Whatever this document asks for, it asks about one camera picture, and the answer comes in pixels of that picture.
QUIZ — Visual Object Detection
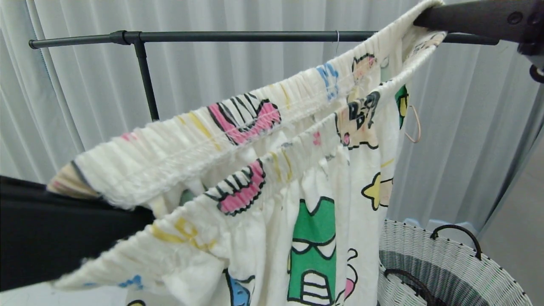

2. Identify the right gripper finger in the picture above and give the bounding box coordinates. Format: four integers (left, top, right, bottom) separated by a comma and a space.
413, 0, 544, 43

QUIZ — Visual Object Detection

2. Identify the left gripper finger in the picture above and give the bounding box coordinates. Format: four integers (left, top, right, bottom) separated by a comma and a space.
0, 175, 156, 292

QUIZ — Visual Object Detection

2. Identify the cream printed garment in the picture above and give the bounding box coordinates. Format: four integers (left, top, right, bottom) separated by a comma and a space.
46, 0, 447, 306

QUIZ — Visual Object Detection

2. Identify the white laundry basket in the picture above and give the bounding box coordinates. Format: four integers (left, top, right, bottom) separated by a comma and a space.
377, 219, 534, 306

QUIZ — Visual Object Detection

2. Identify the black clothes rack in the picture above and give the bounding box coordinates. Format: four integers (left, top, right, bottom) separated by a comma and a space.
28, 30, 500, 122

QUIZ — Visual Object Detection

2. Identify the white curtain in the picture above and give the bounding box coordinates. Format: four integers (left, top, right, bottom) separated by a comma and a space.
0, 0, 544, 234

